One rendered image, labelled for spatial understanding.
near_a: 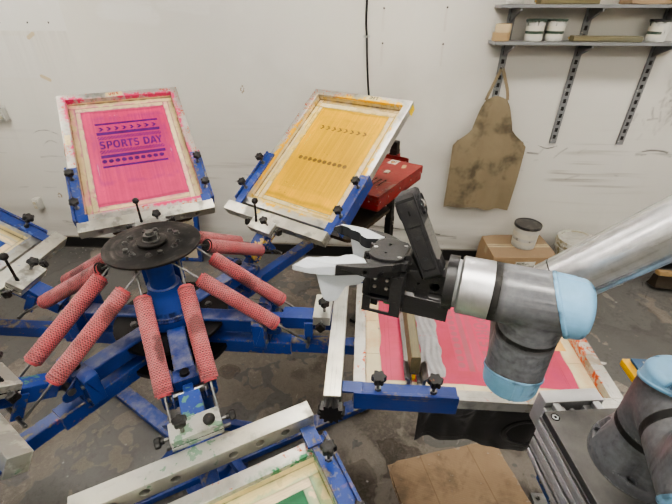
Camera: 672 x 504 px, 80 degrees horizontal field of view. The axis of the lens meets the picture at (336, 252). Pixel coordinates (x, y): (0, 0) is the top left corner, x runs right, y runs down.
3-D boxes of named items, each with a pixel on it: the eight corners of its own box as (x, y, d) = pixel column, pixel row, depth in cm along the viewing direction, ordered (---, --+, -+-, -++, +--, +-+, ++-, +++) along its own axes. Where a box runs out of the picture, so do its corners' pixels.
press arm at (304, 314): (332, 319, 145) (332, 308, 142) (331, 330, 140) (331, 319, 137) (285, 316, 146) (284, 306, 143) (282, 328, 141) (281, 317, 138)
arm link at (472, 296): (496, 276, 46) (497, 250, 53) (455, 268, 47) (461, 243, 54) (483, 330, 49) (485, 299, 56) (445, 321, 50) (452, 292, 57)
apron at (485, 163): (507, 207, 327) (543, 66, 271) (510, 211, 321) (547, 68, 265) (442, 205, 330) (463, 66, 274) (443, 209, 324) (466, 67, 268)
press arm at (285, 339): (511, 354, 148) (514, 342, 145) (516, 366, 143) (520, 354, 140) (184, 338, 155) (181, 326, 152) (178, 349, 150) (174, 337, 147)
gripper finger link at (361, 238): (332, 255, 66) (366, 279, 59) (333, 221, 63) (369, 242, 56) (347, 251, 67) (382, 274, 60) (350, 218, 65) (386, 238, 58)
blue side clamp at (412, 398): (452, 400, 121) (456, 384, 118) (455, 414, 117) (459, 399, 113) (353, 394, 123) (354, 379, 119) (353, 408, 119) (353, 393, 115)
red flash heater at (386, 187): (361, 165, 277) (362, 148, 271) (423, 179, 256) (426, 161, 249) (308, 195, 234) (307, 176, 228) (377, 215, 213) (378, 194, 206)
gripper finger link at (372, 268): (338, 281, 48) (404, 275, 51) (338, 270, 48) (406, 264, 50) (328, 264, 53) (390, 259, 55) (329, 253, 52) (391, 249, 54)
